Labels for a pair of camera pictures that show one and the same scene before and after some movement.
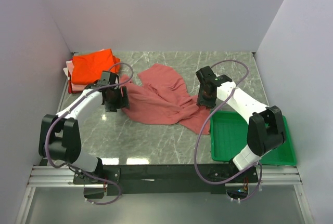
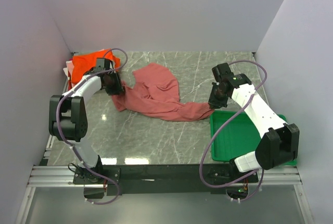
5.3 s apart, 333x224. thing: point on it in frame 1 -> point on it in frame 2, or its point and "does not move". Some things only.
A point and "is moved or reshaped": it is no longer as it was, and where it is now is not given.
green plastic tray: x=229 y=137 does not move
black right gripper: x=210 y=104 -> x=214 y=104
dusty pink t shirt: x=157 y=95 is moved or reshaped
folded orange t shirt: x=89 y=67 does not move
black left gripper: x=123 y=102 -> x=118 y=87
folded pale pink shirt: x=68 y=70 does not move
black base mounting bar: x=165 y=179 does not move
